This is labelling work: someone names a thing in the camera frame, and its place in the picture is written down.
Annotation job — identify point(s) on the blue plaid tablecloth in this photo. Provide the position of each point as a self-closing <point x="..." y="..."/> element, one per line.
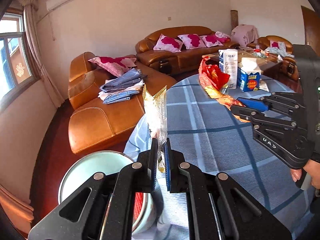
<point x="212" y="142"/>

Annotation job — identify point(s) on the brown leather three-seat sofa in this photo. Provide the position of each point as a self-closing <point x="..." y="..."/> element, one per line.
<point x="147" y="47"/>

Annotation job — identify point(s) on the pink floral cover cloth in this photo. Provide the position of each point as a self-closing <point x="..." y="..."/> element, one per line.
<point x="245" y="33"/>

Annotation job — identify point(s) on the pink rolled blanket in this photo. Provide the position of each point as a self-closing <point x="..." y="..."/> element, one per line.
<point x="223" y="37"/>

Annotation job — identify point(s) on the beige curtain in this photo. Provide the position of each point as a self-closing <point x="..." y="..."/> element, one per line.
<point x="35" y="42"/>

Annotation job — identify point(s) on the long pink floral pillow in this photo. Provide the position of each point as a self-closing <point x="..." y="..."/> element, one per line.
<point x="110" y="63"/>

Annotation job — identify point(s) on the small paper packet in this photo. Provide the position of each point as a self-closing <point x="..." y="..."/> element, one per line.
<point x="263" y="85"/>

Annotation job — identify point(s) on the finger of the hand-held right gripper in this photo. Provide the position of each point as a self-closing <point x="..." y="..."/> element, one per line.
<point x="250" y="103"/>
<point x="272" y="122"/>

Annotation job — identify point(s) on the person's right hand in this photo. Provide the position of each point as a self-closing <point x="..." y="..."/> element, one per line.
<point x="296" y="175"/>

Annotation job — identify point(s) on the brown wooden door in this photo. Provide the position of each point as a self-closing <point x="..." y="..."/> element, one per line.
<point x="311" y="27"/>

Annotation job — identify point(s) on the light blue clothing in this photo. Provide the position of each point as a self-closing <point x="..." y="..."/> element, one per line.
<point x="277" y="48"/>

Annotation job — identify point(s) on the tall patterned cylinder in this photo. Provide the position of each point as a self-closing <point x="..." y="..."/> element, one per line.
<point x="233" y="18"/>

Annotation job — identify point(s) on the brown leather chaise sofa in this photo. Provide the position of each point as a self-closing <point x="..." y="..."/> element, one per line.
<point x="95" y="125"/>

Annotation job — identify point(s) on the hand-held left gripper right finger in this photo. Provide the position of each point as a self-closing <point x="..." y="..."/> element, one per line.
<point x="168" y="167"/>

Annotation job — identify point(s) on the red gold foil wrapper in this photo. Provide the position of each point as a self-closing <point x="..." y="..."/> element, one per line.
<point x="215" y="80"/>

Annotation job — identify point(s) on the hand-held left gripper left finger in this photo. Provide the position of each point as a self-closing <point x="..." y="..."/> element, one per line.
<point x="153" y="166"/>

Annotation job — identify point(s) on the window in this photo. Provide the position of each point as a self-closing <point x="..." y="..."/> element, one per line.
<point x="12" y="62"/>

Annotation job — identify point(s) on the folded blue plaid bedsheets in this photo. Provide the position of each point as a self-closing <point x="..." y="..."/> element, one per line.
<point x="120" y="85"/>

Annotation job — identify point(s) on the blue milk carton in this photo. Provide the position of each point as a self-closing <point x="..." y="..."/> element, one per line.
<point x="248" y="81"/>

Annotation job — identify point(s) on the orange cloth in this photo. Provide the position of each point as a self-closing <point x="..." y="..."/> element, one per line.
<point x="15" y="205"/>

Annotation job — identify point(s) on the wooden coffee table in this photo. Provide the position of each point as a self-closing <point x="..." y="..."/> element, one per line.
<point x="267" y="65"/>

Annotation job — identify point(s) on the tall white carton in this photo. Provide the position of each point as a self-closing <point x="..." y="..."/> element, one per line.
<point x="230" y="65"/>

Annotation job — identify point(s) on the clear gold packet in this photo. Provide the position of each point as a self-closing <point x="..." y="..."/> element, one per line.
<point x="155" y="110"/>

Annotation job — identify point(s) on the brown leather armchair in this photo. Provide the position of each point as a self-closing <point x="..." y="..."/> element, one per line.
<point x="265" y="40"/>

